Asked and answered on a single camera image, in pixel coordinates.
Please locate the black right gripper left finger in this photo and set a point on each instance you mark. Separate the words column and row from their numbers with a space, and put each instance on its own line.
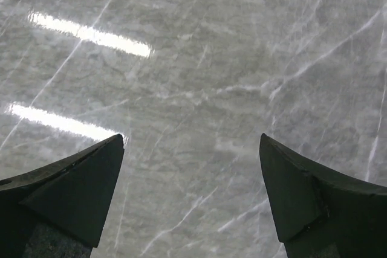
column 59, row 210

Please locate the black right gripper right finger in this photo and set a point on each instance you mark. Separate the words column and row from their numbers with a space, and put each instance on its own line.
column 320, row 212

